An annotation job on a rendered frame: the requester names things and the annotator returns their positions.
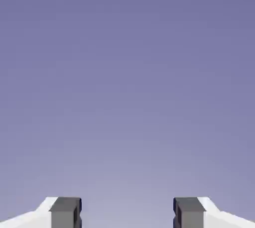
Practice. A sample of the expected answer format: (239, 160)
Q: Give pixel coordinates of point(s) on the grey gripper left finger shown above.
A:
(61, 214)

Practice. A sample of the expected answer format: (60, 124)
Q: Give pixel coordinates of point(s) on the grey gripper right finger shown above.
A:
(191, 214)

